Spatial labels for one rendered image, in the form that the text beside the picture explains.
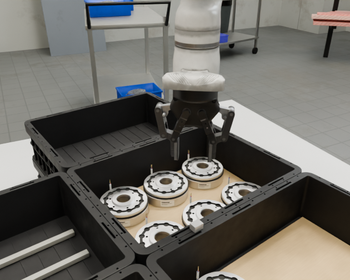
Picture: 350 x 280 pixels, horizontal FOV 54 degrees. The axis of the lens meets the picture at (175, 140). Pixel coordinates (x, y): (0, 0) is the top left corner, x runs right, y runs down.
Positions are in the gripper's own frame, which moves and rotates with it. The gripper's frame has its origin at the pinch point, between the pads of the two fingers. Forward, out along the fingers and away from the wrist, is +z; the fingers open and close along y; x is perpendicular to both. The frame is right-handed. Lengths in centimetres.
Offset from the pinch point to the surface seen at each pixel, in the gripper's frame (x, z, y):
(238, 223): 7.4, 9.4, -8.6
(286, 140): -67, 30, -32
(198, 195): -10.2, 17.3, -1.0
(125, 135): -38.1, 17.3, 23.2
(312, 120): -249, 99, -95
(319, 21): -452, 41, -138
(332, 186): -2.7, 7.1, -26.6
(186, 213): -0.4, 14.5, 0.9
